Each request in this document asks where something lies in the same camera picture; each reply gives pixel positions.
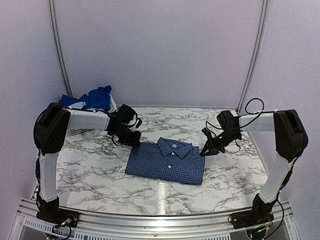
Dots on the left aluminium corner post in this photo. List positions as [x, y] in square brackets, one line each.
[58, 47]

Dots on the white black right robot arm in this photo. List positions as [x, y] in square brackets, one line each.
[291, 139]

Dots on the white plastic laundry basket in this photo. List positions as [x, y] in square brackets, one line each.
[75, 130]

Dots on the light blue garment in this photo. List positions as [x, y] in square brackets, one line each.
[78, 105]

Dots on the royal blue garment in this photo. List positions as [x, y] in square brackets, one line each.
[96, 99]

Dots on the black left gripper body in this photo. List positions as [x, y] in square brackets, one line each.
[126, 138]

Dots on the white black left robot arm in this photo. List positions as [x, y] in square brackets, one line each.
[49, 134]

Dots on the blue checked shirt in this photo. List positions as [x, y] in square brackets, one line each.
[167, 160]

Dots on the right aluminium corner post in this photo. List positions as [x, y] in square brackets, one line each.
[255, 54]

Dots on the aluminium corner post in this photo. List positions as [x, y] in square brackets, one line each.
[255, 54]
[58, 47]

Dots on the aluminium front frame rail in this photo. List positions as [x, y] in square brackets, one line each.
[223, 225]

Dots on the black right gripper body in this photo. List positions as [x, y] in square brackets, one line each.
[223, 140]

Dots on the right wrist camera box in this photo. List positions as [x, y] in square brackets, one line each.
[208, 133]

